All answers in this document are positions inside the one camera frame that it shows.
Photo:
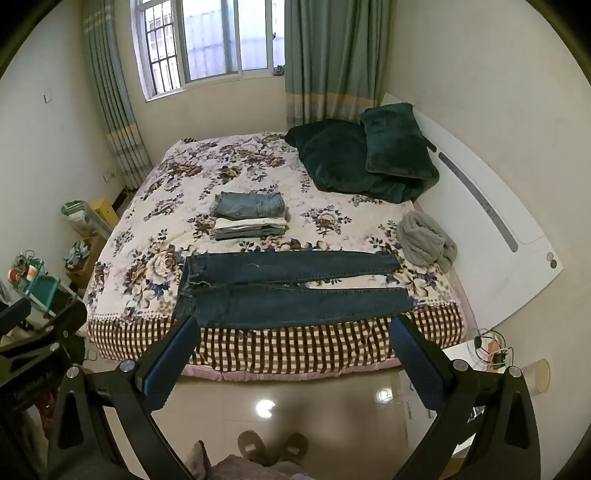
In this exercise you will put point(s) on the folded grey jeans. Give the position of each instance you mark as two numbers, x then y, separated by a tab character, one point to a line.
249	233

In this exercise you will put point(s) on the teal storage rack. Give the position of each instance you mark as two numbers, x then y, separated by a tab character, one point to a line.
39	286

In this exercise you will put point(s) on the small dark green pillow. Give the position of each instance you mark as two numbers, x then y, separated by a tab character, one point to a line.
397	141

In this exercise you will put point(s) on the striped grey curtain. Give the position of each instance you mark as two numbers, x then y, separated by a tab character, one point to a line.
111	92

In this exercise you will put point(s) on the brown checked bed sheet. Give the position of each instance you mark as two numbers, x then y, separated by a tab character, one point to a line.
300	348

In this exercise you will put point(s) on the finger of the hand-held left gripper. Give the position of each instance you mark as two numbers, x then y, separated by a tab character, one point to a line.
16	316
55	330

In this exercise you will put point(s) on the dark blue jeans pants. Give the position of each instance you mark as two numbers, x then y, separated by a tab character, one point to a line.
286	295

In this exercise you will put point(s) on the grey rolled blanket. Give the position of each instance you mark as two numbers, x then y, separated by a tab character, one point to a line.
425	242

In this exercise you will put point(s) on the clear container with green lid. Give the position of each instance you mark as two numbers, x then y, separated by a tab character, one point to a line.
81	219

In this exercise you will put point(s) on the window with white frame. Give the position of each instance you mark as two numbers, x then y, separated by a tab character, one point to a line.
207	41

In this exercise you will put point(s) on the person's pink fuzzy trousers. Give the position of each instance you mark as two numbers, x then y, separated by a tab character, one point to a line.
244	468

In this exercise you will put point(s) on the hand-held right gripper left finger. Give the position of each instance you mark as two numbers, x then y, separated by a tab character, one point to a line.
170	367

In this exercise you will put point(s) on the wooden stool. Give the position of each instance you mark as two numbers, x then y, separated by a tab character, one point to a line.
85	263

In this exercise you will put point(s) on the green curtain with beige band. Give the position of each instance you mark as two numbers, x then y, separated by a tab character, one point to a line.
332	60

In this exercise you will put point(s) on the floral bed blanket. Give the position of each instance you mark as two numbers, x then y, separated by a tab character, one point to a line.
184	194

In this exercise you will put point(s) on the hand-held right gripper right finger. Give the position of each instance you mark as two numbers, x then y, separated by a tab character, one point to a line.
415	367

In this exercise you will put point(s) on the folded light blue jeans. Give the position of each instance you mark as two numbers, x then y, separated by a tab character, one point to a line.
249	204

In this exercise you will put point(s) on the large dark green pillow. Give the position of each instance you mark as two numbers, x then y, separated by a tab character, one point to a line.
332	157

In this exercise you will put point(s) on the yellow box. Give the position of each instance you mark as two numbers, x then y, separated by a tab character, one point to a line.
100	211

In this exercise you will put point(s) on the grey slipper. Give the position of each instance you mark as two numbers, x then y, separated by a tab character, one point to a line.
253	445
293	446

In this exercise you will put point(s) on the folded cream pants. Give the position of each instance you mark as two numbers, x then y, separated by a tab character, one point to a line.
249	223

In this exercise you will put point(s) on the brown cardboard box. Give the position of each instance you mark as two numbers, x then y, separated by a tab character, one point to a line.
123	201

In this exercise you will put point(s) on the white headboard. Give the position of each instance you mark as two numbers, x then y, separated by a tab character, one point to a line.
485	221

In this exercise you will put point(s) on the clear plastic cup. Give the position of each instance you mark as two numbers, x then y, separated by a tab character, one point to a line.
535	376

